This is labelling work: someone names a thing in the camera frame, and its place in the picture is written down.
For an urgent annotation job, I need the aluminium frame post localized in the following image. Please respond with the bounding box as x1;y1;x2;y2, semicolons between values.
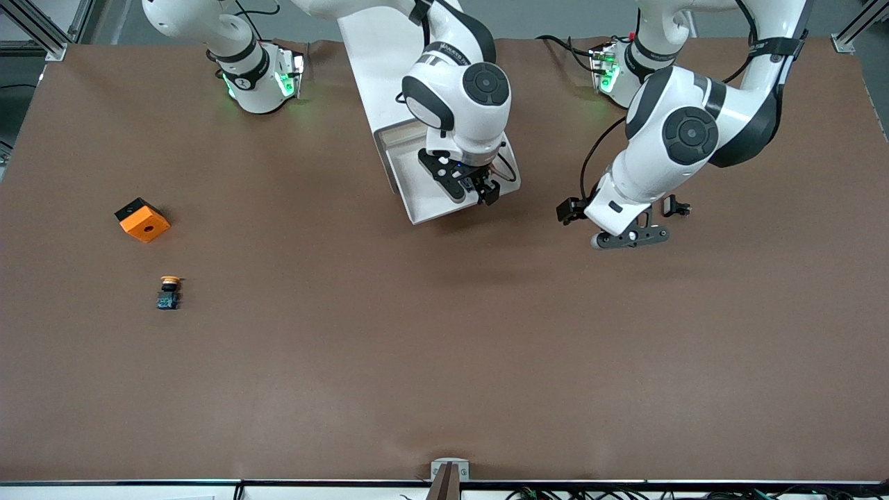
831;0;889;54
0;0;70;62

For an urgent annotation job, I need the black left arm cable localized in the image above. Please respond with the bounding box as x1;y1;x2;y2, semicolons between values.
580;115;629;202

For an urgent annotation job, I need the metal base connector bracket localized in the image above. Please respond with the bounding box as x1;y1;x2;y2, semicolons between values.
589;40;622;92
276;43;308;99

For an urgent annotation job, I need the black base cable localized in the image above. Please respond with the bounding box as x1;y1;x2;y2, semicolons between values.
535;33;599;74

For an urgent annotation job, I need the white table edge rail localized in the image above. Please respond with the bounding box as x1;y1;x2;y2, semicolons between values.
0;479;889;500

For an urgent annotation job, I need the orange cap push button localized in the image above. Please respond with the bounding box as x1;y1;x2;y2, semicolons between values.
156;276;183;311

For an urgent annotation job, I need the metal table edge bracket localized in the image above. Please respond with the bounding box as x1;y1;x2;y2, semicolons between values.
430;458;470;482

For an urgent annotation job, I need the black cable bundle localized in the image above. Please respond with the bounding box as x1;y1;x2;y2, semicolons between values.
504;485;889;500

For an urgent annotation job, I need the orange and black box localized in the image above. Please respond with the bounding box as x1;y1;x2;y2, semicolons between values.
114;197;172;244

